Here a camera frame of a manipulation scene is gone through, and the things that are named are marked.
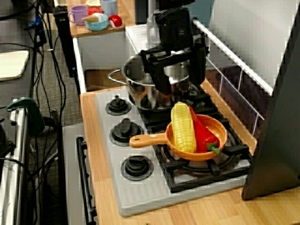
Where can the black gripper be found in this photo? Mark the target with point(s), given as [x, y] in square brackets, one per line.
[175, 32]

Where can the stainless steel pot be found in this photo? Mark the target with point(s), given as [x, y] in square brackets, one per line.
[140, 98]

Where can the yellow toy corn cob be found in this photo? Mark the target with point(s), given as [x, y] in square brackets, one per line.
[184, 126]

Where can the red toy bell pepper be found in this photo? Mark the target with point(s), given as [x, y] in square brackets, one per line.
[204, 138]

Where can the orange toy frying pan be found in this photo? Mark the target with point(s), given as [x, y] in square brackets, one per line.
[145, 140]

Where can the grey toy faucet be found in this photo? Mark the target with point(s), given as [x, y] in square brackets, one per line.
[152, 32]

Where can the black stove knob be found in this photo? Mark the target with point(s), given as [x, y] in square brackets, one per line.
[118, 106]
[124, 131]
[137, 167]

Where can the dark tile backsplash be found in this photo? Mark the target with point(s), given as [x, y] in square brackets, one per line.
[246, 98]

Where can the red and white toy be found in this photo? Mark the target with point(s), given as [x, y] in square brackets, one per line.
[116, 21]

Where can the light blue plastic bowl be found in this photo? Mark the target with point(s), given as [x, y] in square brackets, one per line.
[98, 25]

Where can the pale blue plastic cup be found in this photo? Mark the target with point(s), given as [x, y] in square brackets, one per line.
[109, 7]

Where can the toy ice cream cone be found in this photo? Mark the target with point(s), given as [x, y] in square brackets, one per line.
[90, 18]

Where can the red plastic cup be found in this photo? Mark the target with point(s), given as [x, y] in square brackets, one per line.
[93, 10]

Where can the black burner grate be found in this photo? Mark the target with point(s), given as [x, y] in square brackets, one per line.
[211, 180]

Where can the pale yellow toy food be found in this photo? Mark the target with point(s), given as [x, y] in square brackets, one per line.
[92, 2]

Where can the dark side panel board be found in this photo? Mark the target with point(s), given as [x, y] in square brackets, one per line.
[276, 140]

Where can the purple plastic cup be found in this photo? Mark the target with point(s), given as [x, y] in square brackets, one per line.
[78, 14]

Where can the grey toy stove panel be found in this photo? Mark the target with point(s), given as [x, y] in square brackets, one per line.
[140, 194]

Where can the white toy kitchen cabinet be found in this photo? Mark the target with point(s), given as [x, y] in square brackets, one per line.
[70, 164]

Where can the green clamp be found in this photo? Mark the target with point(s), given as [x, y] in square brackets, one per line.
[35, 112]

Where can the blue plastic clip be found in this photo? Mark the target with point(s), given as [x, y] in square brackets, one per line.
[35, 22]

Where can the cream flat board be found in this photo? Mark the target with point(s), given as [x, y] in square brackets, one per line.
[11, 64]

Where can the black metal post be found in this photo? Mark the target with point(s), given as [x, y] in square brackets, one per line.
[65, 47]

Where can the silver aluminium frame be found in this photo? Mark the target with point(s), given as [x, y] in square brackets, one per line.
[16, 164]

